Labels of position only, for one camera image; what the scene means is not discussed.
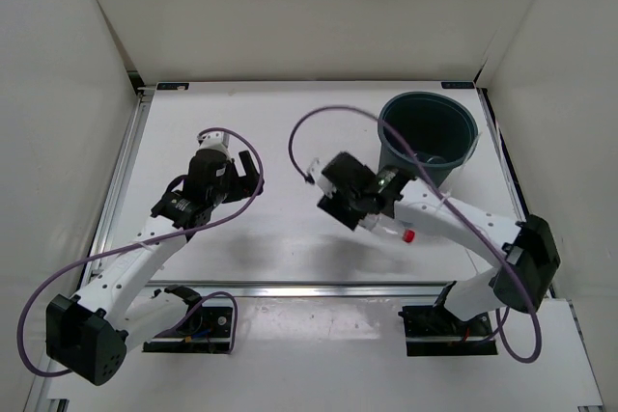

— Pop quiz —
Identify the dark teal plastic bin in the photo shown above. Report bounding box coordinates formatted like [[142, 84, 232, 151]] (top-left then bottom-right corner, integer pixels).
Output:
[[378, 92, 479, 186]]

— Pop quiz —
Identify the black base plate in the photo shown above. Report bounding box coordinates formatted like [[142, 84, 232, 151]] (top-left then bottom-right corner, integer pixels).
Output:
[[398, 305, 497, 357], [142, 297, 237, 354]]

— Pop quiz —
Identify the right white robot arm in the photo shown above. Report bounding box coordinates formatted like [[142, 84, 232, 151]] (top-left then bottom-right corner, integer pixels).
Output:
[[308, 151, 560, 335]]

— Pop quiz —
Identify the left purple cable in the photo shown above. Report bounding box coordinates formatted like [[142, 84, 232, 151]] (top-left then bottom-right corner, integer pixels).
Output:
[[19, 126, 267, 378]]

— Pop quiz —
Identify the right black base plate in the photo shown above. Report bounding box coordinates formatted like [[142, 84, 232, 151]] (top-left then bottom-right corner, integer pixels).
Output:
[[398, 305, 497, 357]]

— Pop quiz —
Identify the purple cable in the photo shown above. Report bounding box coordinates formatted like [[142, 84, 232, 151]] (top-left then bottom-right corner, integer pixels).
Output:
[[288, 104, 543, 364], [19, 126, 267, 378]]

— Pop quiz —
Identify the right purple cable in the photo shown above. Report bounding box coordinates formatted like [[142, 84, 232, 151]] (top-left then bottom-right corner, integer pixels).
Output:
[[288, 104, 543, 364]]

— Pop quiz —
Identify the aluminium table edge rail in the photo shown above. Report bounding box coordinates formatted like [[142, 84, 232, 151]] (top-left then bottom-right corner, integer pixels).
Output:
[[139, 280, 445, 298]]

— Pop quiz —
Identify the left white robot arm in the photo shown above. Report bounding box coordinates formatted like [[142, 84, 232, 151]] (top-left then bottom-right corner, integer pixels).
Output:
[[45, 129, 264, 386]]

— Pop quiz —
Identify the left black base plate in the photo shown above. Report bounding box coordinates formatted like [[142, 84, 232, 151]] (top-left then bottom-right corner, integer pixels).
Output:
[[142, 297, 237, 354]]

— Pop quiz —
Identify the red label red cap bottle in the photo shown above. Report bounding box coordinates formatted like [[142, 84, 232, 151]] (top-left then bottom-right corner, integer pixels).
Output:
[[368, 216, 415, 244]]

